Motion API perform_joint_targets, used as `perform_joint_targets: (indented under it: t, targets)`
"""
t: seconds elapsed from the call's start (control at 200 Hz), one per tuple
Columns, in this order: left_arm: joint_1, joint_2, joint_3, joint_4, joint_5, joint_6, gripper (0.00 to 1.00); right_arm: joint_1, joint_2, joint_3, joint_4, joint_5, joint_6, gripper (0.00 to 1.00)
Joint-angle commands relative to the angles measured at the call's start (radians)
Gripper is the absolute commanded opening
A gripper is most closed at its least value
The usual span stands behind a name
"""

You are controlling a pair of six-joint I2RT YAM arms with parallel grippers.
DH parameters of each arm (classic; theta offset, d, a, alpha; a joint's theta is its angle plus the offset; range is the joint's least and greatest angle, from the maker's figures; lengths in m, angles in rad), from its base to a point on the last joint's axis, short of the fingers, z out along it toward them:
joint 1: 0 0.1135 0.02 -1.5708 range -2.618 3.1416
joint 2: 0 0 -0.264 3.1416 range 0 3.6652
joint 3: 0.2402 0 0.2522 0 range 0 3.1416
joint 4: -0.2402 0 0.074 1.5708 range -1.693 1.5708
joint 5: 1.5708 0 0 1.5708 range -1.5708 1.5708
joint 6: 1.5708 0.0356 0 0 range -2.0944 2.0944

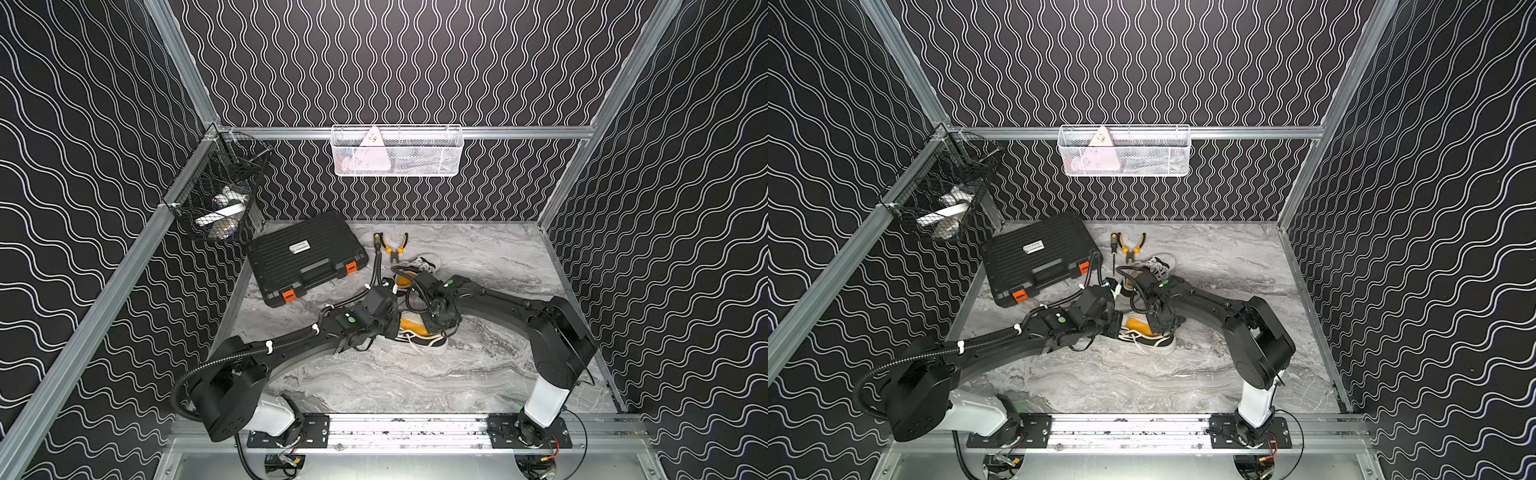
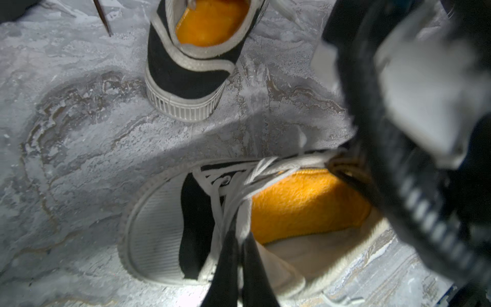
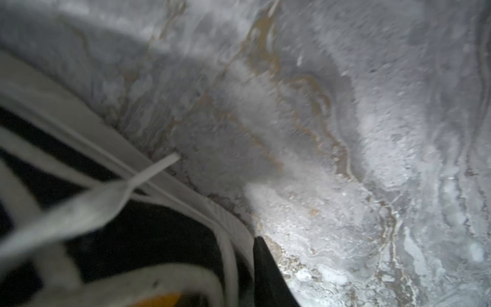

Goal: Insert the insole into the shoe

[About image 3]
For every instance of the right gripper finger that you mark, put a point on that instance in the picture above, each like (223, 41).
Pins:
(270, 288)

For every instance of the orange insole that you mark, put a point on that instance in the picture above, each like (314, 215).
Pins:
(168, 300)

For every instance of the black canvas sneaker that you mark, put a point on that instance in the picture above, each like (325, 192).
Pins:
(87, 220)

